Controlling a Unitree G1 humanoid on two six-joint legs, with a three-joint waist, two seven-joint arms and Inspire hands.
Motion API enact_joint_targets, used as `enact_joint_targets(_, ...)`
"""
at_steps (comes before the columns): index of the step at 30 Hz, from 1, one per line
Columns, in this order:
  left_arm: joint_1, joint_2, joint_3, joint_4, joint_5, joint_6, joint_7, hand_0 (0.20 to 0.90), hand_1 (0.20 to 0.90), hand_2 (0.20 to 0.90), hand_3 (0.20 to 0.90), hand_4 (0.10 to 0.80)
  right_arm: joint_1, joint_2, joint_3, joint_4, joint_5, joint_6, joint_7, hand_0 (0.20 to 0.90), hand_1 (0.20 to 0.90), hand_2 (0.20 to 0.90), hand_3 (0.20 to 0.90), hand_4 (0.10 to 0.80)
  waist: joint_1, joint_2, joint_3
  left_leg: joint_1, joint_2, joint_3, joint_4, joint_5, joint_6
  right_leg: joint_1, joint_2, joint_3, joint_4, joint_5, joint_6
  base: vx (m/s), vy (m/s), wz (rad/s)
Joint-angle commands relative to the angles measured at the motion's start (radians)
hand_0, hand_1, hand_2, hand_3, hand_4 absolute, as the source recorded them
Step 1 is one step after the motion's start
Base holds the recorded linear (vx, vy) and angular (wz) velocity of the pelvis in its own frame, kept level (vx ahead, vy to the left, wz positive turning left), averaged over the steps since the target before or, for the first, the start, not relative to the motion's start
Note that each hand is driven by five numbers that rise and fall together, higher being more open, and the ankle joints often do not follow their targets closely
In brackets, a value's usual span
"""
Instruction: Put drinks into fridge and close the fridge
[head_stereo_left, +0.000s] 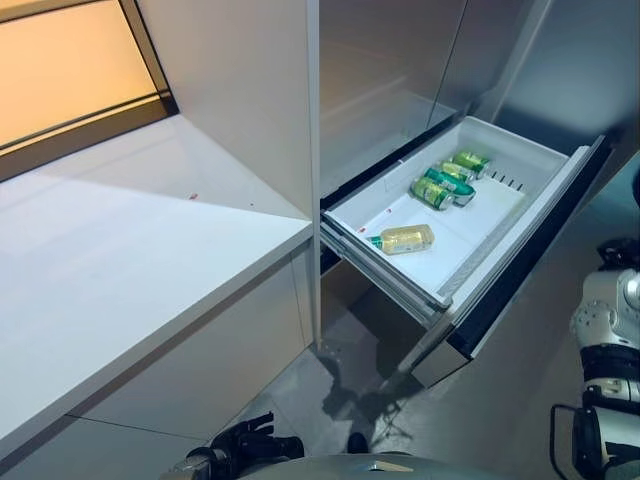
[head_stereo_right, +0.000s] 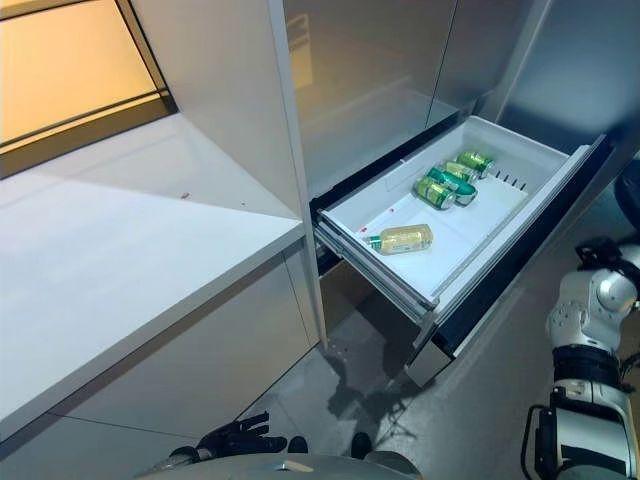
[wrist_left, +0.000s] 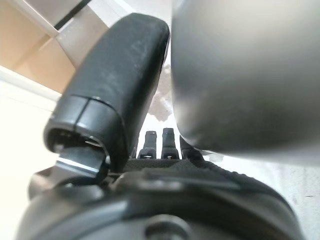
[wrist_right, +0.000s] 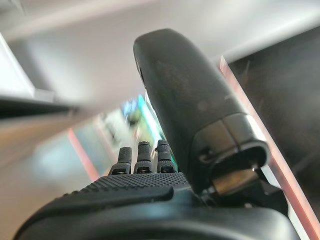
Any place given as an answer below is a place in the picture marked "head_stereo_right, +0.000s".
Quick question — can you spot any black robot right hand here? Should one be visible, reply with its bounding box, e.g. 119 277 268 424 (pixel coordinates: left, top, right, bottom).
613 152 640 230

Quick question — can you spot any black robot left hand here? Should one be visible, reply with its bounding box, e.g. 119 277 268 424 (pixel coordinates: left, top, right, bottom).
197 410 289 464

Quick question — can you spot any white pull-out drawer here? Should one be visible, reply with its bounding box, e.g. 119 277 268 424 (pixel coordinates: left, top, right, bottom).
309 114 615 389

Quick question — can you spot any clear yellow tea bottle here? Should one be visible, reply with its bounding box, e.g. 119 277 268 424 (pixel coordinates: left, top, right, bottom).
367 223 434 256

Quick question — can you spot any steel fridge drawer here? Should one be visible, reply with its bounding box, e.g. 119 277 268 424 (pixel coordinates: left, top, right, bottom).
319 259 421 351

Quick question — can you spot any narrow steel fridge door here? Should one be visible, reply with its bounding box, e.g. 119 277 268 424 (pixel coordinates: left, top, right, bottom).
429 0 551 122

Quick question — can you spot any stainless steel fridge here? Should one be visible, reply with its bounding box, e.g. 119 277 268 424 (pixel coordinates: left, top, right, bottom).
282 0 616 389

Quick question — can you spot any wide steel fridge door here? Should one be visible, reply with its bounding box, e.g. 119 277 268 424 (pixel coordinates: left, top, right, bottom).
282 0 459 201

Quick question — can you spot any grey robot torso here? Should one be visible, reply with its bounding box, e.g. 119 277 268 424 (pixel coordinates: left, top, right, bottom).
169 449 421 480

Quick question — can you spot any black robot right foot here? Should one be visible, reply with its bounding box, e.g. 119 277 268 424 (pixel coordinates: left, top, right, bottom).
351 432 373 460

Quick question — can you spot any grey metallic tall panel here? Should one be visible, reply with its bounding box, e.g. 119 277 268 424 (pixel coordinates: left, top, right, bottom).
492 0 640 166

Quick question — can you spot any green drink can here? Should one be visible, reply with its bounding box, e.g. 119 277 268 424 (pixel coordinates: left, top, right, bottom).
425 167 479 206
455 151 496 180
438 160 477 185
413 177 457 212

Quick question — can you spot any tall white cabinet panel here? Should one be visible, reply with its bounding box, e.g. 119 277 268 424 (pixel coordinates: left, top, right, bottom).
132 0 331 351

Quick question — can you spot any dark framed yellow window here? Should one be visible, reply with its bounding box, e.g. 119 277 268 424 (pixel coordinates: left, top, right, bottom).
0 0 181 179

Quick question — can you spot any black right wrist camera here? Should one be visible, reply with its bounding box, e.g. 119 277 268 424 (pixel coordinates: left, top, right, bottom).
574 238 632 274

